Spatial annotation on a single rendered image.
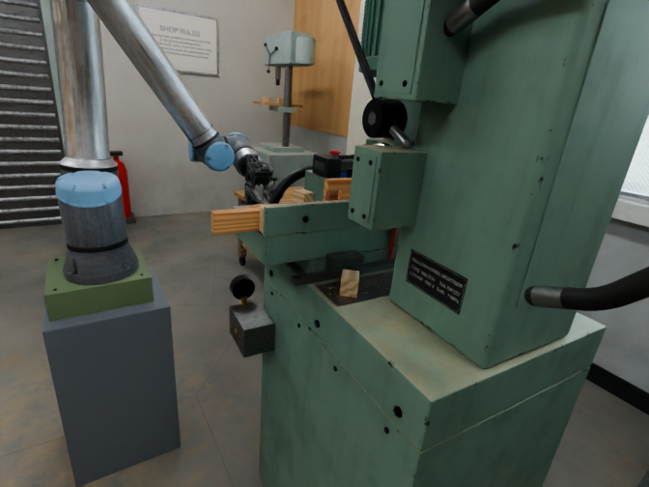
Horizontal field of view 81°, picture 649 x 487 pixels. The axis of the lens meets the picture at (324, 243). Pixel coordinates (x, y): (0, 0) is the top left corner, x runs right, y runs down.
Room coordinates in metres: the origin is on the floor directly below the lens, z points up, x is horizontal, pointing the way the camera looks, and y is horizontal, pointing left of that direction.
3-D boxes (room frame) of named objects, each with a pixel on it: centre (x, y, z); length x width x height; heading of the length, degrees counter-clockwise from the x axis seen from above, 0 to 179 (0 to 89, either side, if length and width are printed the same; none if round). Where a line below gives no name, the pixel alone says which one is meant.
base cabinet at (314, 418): (0.74, -0.19, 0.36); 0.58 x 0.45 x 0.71; 31
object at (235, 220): (0.81, -0.08, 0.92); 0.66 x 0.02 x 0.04; 121
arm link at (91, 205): (0.99, 0.64, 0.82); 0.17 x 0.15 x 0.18; 32
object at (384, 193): (0.60, -0.09, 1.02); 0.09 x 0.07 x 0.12; 121
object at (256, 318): (0.83, 0.17, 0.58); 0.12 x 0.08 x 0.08; 31
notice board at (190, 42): (3.51, 1.34, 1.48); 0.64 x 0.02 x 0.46; 124
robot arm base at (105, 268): (0.98, 0.64, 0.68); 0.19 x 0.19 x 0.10
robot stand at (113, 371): (0.98, 0.64, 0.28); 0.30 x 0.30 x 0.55; 34
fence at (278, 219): (0.81, -0.14, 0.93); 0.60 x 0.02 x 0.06; 121
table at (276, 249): (0.93, -0.07, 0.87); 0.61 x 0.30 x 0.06; 121
